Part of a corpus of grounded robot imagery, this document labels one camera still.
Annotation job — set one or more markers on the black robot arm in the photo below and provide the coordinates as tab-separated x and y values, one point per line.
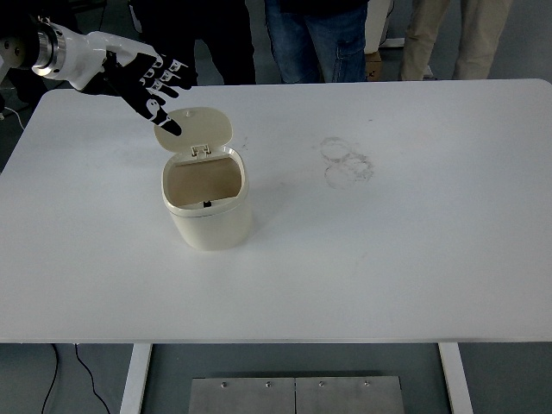
17	52

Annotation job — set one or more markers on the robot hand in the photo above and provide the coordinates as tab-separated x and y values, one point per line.
90	52

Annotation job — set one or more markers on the cream lidded trash bin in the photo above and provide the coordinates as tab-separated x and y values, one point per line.
211	228

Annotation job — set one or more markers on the person in blue jeans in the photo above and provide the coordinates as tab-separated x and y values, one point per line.
297	43

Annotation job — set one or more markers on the person in black trousers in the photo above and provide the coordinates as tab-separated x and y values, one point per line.
224	43

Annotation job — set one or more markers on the person in beige trousers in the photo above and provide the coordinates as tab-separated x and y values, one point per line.
427	39

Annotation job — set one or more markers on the grey metal plate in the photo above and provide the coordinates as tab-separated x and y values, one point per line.
241	399
349	399

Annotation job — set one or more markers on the brown cardboard box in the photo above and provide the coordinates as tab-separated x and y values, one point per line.
372	64

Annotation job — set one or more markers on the white table leg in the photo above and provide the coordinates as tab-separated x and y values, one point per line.
456	379
134	379

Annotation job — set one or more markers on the white desk frame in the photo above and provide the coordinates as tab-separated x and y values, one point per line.
379	21

